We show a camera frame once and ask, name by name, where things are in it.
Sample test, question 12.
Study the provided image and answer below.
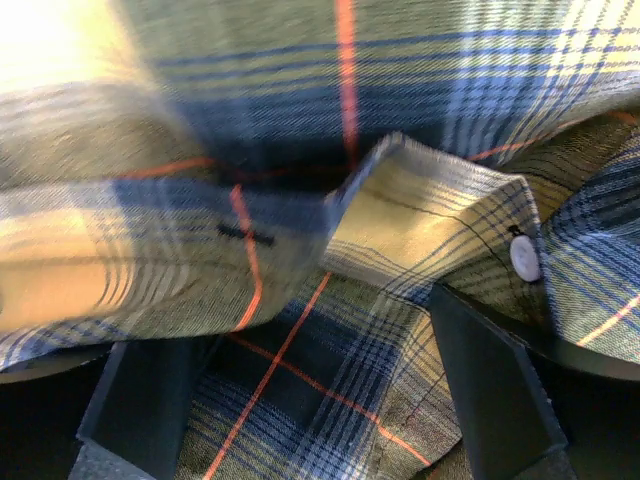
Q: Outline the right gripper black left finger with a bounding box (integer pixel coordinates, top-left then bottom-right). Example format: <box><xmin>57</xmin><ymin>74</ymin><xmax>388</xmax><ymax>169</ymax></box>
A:
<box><xmin>69</xmin><ymin>337</ymin><xmax>220</xmax><ymax>479</ymax></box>

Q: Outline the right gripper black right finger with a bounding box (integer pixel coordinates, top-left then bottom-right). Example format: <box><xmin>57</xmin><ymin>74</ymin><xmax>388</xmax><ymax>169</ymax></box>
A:
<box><xmin>430</xmin><ymin>285</ymin><xmax>576</xmax><ymax>479</ymax></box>

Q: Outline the yellow plaid shirt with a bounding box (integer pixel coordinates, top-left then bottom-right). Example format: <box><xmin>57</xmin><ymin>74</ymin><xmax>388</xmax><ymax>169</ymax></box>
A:
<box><xmin>1</xmin><ymin>1</ymin><xmax>639</xmax><ymax>479</ymax></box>

